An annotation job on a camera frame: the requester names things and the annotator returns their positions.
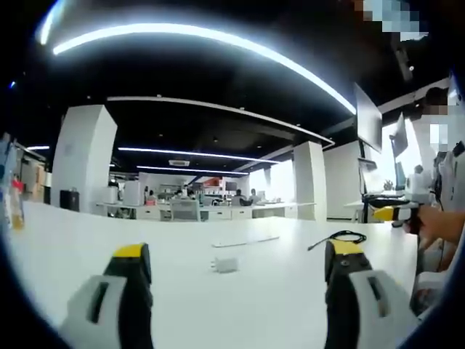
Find long curved ceiling light strip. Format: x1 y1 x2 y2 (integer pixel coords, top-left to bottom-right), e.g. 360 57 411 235
52 23 357 115

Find white charger adapter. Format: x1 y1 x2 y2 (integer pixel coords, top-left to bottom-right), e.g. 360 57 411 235
211 257 240 275

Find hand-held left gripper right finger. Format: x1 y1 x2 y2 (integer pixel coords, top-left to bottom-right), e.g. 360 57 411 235
324 239 419 349

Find orange bottle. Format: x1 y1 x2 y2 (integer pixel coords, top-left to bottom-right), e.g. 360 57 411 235
9 177 25 230

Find small dark monitor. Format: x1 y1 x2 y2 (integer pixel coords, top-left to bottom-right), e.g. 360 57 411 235
389 111 409 158

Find person's right hand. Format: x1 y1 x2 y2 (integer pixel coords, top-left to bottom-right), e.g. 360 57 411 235
416 207 446 245

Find white desk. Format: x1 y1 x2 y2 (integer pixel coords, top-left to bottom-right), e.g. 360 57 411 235
7 201 422 349

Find white power strip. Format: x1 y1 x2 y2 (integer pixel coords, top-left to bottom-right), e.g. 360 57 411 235
211 236 281 249

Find row of white office desks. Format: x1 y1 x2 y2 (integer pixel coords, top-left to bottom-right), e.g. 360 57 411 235
95 201 318 221

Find black bin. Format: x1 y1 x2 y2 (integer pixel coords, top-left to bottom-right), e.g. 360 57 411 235
59 188 81 213

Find black Type-C cable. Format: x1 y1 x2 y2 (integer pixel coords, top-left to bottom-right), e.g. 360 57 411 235
307 230 368 252

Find white mesh office chair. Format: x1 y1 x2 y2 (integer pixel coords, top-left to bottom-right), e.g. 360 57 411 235
169 199 202 222

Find straight ceiling light strip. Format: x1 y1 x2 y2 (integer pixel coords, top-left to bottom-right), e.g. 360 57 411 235
117 146 280 164

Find person's torso in white shirt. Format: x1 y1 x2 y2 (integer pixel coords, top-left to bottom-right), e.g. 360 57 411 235
432 140 465 214

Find white cabinet appliance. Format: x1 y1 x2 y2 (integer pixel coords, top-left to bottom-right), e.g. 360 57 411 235
123 180 142 207

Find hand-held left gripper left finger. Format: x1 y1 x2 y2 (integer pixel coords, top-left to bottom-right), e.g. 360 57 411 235
60 242 153 349

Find large dark monitor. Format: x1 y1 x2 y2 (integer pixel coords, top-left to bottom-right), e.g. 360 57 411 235
353 82 384 154

